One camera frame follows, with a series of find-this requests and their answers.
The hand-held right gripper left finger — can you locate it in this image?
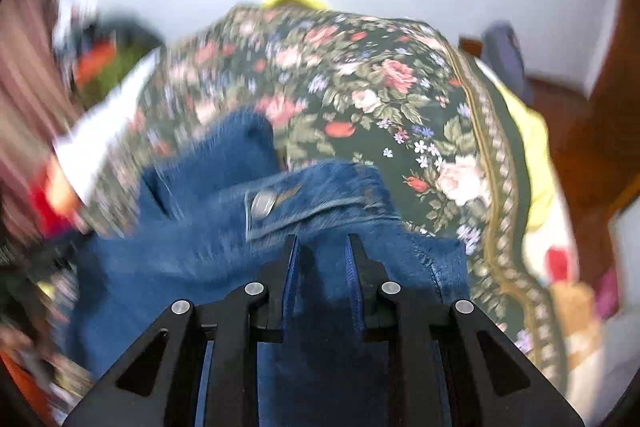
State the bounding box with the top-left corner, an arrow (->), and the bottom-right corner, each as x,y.
62,234 -> 301,427

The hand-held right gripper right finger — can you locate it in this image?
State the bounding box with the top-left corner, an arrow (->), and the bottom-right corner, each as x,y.
345,234 -> 586,427

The blue denim jacket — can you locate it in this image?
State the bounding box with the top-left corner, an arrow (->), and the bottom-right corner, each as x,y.
62,107 -> 473,427

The floral bed blanket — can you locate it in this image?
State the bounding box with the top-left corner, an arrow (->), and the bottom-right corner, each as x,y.
80,2 -> 571,383

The yellow bedsheet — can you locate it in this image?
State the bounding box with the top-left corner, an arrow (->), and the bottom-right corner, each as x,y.
492,77 -> 554,231

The pale blue cloth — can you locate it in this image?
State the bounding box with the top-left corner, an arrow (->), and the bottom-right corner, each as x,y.
52,47 -> 162,208

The red plush toy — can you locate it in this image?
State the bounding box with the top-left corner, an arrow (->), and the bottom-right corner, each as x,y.
27,157 -> 85,234

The green patterned box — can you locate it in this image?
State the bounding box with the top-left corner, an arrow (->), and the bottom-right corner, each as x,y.
75,42 -> 161,108

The grey bag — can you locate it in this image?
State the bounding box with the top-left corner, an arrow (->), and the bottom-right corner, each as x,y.
482,22 -> 534,104

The dark grey neck pillow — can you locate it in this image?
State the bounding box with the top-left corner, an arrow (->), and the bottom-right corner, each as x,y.
95,9 -> 166,48

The striped brown curtain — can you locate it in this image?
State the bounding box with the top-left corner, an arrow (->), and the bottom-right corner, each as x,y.
0,0 -> 76,228

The brown wooden wardrobe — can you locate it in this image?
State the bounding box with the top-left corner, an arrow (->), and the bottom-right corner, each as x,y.
582,0 -> 640,142

